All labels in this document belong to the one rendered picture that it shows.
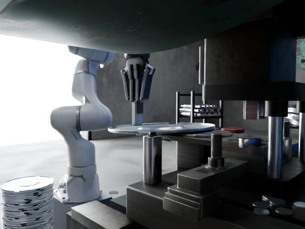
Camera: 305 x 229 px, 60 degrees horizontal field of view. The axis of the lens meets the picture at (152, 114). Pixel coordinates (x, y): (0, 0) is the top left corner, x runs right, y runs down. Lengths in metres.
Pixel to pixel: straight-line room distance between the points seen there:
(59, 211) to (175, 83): 6.59
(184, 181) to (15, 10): 0.29
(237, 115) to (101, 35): 7.80
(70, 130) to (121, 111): 5.10
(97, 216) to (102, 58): 0.82
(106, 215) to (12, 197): 1.22
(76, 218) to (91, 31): 0.42
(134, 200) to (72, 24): 0.34
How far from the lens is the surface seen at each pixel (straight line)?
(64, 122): 1.10
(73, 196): 1.15
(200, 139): 0.56
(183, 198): 0.38
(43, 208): 1.76
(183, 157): 0.62
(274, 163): 0.47
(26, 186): 1.77
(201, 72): 0.58
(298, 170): 0.55
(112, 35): 0.25
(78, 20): 0.22
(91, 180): 1.14
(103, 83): 5.88
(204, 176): 0.39
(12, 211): 1.76
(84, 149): 1.10
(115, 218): 0.53
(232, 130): 0.94
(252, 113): 0.55
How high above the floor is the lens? 0.86
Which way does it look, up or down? 3 degrees down
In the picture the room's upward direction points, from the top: straight up
